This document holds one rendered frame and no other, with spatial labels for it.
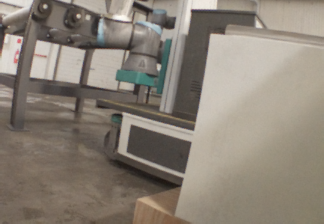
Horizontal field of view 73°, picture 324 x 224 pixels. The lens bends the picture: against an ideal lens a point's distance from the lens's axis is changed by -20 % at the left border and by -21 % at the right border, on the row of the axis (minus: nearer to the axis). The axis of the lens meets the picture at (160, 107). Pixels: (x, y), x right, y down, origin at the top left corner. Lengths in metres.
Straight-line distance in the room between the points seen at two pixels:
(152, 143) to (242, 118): 0.96
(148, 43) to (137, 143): 0.50
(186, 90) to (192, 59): 0.14
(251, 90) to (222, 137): 0.06
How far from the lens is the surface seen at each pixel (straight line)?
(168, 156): 1.16
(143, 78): 1.33
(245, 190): 0.27
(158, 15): 1.71
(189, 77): 1.20
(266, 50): 0.27
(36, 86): 1.87
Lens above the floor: 0.43
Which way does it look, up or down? 4 degrees down
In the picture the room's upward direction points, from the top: 10 degrees clockwise
